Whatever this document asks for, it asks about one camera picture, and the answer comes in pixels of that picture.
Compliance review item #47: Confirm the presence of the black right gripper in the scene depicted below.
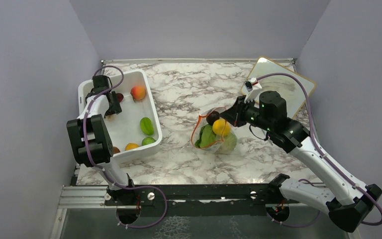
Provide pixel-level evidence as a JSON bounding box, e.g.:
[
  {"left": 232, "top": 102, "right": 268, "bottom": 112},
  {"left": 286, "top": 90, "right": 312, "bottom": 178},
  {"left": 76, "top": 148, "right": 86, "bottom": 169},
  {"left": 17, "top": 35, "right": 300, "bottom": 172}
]
[{"left": 220, "top": 95, "right": 274, "bottom": 132}]

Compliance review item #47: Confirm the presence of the yellow bell pepper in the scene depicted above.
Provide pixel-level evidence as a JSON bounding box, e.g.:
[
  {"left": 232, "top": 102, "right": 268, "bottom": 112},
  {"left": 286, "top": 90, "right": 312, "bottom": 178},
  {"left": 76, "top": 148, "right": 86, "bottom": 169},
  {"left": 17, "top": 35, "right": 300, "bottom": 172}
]
[{"left": 212, "top": 118, "right": 231, "bottom": 137}]

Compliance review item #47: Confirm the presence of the dark brown avocado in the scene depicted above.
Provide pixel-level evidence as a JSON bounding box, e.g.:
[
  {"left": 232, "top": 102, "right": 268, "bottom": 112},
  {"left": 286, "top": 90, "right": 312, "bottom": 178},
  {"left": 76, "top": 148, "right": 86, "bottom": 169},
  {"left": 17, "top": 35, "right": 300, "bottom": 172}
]
[{"left": 205, "top": 111, "right": 220, "bottom": 125}]

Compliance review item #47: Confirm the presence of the clear zip bag orange zipper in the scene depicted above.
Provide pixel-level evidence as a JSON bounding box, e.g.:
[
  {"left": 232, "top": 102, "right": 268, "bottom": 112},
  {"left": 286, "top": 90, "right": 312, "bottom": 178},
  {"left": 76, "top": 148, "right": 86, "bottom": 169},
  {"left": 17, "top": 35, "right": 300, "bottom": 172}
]
[{"left": 191, "top": 107, "right": 238, "bottom": 154}]

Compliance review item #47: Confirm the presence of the green cabbage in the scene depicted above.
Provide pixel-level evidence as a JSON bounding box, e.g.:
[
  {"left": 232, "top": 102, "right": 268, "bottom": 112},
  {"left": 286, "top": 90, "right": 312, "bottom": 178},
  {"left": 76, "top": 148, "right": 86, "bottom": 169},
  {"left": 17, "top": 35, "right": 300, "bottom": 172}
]
[{"left": 215, "top": 133, "right": 238, "bottom": 154}]

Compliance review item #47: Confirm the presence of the green leafy vegetable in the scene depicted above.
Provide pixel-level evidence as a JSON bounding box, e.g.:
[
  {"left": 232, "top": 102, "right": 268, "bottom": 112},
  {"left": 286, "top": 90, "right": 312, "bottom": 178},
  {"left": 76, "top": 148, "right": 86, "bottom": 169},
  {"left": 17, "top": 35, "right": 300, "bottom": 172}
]
[{"left": 194, "top": 124, "right": 216, "bottom": 148}]

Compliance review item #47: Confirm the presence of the garlic bulb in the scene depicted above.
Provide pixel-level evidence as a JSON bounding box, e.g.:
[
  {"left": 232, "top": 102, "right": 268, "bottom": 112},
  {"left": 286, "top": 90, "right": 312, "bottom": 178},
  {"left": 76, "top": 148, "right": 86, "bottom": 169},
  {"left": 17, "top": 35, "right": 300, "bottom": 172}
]
[{"left": 105, "top": 115, "right": 116, "bottom": 120}]

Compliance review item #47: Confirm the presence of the orange peach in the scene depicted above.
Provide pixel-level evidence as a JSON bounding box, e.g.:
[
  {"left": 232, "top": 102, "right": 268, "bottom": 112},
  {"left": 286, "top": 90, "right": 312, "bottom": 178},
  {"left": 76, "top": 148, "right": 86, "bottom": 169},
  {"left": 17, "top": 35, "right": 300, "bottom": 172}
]
[{"left": 130, "top": 86, "right": 147, "bottom": 101}]

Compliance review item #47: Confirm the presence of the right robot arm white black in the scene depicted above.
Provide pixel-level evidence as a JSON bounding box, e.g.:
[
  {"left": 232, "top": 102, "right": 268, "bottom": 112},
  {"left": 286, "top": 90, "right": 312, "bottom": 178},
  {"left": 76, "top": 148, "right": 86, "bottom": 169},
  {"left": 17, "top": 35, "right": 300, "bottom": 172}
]
[{"left": 220, "top": 91, "right": 382, "bottom": 233}]

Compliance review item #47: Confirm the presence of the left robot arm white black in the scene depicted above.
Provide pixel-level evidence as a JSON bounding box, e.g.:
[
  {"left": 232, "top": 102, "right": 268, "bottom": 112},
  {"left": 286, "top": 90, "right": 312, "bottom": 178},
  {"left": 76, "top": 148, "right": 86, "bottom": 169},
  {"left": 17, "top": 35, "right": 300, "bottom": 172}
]
[{"left": 66, "top": 75, "right": 137, "bottom": 205}]

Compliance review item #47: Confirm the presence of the dark red vegetable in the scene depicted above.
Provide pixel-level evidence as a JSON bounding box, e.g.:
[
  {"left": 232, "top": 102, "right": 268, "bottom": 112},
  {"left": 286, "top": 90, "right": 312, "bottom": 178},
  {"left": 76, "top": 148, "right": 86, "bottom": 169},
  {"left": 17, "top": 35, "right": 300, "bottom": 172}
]
[{"left": 116, "top": 93, "right": 124, "bottom": 103}]

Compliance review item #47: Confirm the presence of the white plastic bin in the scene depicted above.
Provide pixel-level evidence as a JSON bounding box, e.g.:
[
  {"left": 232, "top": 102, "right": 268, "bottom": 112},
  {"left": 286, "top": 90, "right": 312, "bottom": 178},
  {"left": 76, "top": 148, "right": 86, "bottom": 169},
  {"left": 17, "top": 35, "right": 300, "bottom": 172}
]
[{"left": 78, "top": 69, "right": 163, "bottom": 165}]

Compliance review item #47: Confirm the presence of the brown round fruit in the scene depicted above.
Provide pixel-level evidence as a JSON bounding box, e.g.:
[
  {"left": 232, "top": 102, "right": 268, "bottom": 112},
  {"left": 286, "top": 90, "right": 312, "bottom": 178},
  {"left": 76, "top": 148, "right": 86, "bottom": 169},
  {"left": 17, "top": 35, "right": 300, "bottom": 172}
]
[{"left": 112, "top": 146, "right": 120, "bottom": 154}]

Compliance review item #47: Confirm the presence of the small orange fruit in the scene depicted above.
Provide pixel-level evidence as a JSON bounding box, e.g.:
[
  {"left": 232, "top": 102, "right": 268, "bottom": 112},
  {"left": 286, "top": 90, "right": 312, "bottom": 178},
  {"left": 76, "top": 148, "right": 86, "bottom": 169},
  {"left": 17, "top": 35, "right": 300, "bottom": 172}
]
[{"left": 124, "top": 143, "right": 140, "bottom": 151}]

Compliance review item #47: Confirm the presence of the green lime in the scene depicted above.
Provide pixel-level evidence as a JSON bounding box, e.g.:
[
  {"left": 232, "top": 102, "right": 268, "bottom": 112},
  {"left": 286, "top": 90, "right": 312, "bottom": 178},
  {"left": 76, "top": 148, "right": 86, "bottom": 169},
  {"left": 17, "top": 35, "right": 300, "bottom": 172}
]
[{"left": 141, "top": 136, "right": 156, "bottom": 146}]

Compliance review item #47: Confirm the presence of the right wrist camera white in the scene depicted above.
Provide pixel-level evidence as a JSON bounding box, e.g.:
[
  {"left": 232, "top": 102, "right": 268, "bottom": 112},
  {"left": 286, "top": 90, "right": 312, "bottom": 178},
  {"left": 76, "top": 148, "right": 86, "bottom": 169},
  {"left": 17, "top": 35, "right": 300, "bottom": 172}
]
[{"left": 244, "top": 77, "right": 262, "bottom": 103}]

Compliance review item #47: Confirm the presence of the whiteboard with wooden frame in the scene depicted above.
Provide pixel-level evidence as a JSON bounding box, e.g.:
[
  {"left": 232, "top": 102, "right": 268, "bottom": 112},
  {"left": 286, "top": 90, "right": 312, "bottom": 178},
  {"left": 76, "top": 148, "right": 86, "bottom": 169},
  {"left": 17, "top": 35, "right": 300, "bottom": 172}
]
[{"left": 247, "top": 56, "right": 316, "bottom": 121}]

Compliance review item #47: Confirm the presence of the black mounting rail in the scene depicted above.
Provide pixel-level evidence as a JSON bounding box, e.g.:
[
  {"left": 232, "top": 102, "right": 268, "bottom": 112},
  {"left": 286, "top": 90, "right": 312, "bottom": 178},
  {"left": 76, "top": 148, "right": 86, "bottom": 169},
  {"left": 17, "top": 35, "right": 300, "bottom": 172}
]
[{"left": 104, "top": 174, "right": 289, "bottom": 218}]

